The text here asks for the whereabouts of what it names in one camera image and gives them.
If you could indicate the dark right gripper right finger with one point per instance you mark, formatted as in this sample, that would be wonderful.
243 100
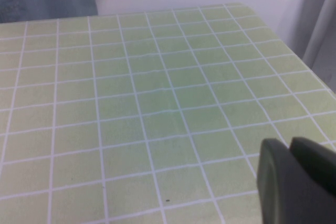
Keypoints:
317 163

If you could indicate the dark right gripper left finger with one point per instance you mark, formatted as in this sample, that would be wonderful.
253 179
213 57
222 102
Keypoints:
283 190

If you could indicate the grey curtain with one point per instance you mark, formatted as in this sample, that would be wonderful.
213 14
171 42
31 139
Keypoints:
321 24

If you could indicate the green white grid tablecloth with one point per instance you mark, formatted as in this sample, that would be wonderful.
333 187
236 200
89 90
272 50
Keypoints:
147 108

